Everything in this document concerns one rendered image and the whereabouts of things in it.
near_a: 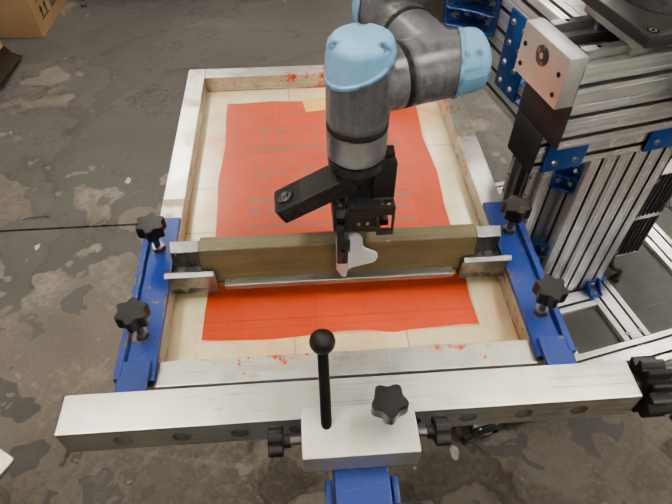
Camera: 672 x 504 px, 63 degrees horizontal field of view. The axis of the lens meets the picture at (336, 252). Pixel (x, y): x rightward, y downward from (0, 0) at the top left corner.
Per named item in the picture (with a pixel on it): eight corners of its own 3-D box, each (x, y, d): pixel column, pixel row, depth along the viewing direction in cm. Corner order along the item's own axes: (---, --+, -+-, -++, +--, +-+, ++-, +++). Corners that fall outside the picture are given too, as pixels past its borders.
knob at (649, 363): (593, 376, 74) (614, 346, 68) (634, 373, 74) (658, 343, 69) (615, 429, 69) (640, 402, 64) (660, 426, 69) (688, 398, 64)
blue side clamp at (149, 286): (158, 243, 95) (148, 214, 90) (187, 241, 96) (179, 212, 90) (127, 404, 76) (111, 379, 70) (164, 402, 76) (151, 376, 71)
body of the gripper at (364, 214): (392, 239, 76) (400, 171, 67) (330, 242, 75) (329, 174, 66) (385, 201, 81) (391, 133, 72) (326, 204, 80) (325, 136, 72)
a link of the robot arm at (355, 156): (327, 145, 63) (323, 105, 69) (327, 176, 67) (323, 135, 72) (392, 142, 64) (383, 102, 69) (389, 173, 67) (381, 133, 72)
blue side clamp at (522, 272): (476, 227, 98) (483, 197, 93) (503, 225, 98) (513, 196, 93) (526, 378, 78) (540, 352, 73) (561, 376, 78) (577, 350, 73)
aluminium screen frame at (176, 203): (192, 84, 127) (188, 69, 124) (444, 75, 129) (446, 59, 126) (132, 402, 74) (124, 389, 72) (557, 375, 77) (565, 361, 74)
